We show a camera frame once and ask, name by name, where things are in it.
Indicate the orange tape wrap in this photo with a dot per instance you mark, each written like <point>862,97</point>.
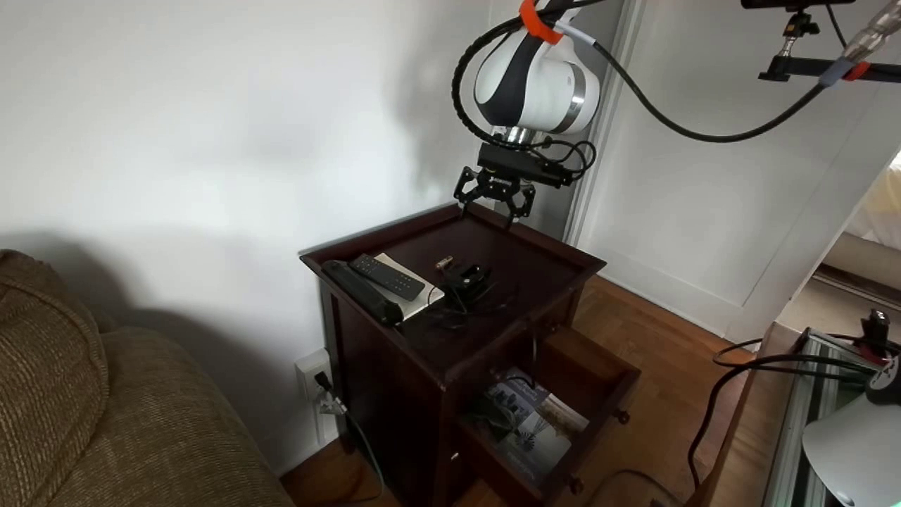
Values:
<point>858,74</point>

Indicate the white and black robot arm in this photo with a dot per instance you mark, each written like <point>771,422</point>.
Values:
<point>550,85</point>

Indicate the white rounded robot base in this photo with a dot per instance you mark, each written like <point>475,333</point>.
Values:
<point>861,452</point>

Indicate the black camera boom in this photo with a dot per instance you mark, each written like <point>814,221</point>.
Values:
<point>797,68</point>

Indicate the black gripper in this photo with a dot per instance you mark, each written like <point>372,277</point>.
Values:
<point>499,184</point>

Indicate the black battery charger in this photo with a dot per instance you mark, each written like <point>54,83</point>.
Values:
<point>465,287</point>

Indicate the small white booklet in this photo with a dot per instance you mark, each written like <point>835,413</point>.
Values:
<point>566,413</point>

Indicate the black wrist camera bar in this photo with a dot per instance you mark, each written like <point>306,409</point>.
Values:
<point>521,161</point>

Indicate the aluminium frame rail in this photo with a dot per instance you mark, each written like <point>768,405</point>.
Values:
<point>797,433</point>

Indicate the colourful magazine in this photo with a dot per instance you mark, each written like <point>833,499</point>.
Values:
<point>526,433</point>

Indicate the black mounted camera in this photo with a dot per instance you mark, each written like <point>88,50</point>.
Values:
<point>797,5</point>

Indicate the gold and white battery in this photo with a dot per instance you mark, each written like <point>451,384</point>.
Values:
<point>445,263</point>

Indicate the black camera ball mount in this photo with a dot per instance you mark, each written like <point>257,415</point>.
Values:
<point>797,26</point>

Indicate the black knob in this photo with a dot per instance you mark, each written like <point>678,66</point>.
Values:
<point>875,328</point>

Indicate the white panelled door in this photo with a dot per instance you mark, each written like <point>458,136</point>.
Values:
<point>714,206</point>

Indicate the dark round drawer knob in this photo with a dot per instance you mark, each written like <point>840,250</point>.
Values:
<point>621,415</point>
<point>575,485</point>

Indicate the dark wooden side table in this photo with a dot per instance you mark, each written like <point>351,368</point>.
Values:
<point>545,263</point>

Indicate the dark wooden drawer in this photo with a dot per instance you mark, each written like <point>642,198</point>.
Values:
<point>602,375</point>

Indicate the white wall outlet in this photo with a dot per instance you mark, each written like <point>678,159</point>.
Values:
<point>309,368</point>

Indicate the brown fabric sofa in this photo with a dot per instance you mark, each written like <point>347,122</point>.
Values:
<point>93,423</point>

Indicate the thick black remote control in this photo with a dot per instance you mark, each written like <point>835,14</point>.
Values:
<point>362,291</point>

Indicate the flat black remote with buttons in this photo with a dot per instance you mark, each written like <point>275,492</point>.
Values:
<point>388,277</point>

